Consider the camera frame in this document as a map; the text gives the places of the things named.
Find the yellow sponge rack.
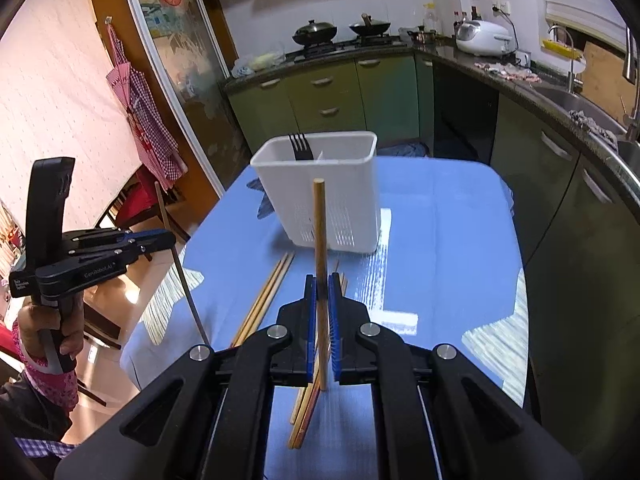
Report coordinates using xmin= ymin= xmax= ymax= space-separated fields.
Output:
xmin=542 ymin=40 xmax=584 ymax=59

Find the small curved faucet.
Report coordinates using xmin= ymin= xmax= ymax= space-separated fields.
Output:
xmin=547 ymin=25 xmax=577 ymax=92

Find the black gas stove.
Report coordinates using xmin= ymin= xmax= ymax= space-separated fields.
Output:
xmin=292 ymin=34 xmax=407 ymax=62

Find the green sink base cabinet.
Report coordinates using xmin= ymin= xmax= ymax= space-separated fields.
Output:
xmin=492 ymin=91 xmax=640 ymax=461

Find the wooden chair red cushion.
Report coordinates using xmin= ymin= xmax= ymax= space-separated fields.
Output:
xmin=80 ymin=165 xmax=192 ymax=352

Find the white plastic utensil holder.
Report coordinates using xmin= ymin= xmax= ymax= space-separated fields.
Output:
xmin=250 ymin=131 xmax=379 ymax=255

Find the grey dish rag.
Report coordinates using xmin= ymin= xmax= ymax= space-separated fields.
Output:
xmin=569 ymin=108 xmax=619 ymax=146

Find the clear plastic bag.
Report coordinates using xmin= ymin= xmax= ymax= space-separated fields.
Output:
xmin=230 ymin=40 xmax=289 ymax=79

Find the blue floor mat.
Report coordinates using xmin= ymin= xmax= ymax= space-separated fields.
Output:
xmin=377 ymin=140 xmax=431 ymax=159

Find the black fork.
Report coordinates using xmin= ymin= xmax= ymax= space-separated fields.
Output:
xmin=288 ymin=133 xmax=315 ymax=162

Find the black wok with lid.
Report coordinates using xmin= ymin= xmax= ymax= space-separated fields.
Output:
xmin=292 ymin=19 xmax=339 ymax=46

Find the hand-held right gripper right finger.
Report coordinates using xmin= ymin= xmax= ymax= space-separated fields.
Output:
xmin=329 ymin=272 xmax=586 ymax=480

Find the steel sink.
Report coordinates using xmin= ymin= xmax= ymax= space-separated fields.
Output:
xmin=532 ymin=85 xmax=640 ymax=162

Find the printed glass sliding door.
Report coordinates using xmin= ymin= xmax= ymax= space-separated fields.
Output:
xmin=119 ymin=0 xmax=252 ymax=197

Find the person's dark clothing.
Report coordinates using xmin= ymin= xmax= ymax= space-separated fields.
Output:
xmin=0 ymin=375 xmax=77 ymax=480

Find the wooden cutting board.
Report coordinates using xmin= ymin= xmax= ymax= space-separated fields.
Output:
xmin=582 ymin=40 xmax=632 ymax=107

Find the blue tablecloth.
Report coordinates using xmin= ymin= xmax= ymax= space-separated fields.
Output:
xmin=120 ymin=154 xmax=531 ymax=480

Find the white rice cooker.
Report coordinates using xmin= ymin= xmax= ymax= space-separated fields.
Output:
xmin=455 ymin=19 xmax=514 ymax=57

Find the person's left hand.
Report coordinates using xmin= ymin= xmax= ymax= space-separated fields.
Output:
xmin=16 ymin=302 xmax=84 ymax=377

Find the tall steel faucet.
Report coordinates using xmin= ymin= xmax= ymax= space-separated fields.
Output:
xmin=622 ymin=25 xmax=640 ymax=142

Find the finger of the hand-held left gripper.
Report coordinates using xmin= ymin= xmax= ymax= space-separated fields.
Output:
xmin=64 ymin=245 xmax=153 ymax=266
xmin=69 ymin=228 xmax=177 ymax=249

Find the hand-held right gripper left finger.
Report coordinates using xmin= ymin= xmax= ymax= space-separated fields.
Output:
xmin=54 ymin=274 xmax=321 ymax=480

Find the green drawer base cabinet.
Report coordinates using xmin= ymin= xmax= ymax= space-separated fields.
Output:
xmin=224 ymin=52 xmax=422 ymax=154

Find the clear oil bottle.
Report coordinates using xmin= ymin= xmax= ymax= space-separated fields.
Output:
xmin=422 ymin=2 xmax=444 ymax=36

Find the red checked apron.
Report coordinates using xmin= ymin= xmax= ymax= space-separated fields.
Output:
xmin=104 ymin=22 xmax=189 ymax=189

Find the pink patterned rag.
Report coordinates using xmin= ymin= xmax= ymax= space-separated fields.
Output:
xmin=473 ymin=61 xmax=541 ymax=84

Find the black pot with lid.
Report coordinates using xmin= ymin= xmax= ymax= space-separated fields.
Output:
xmin=348 ymin=13 xmax=393 ymax=37

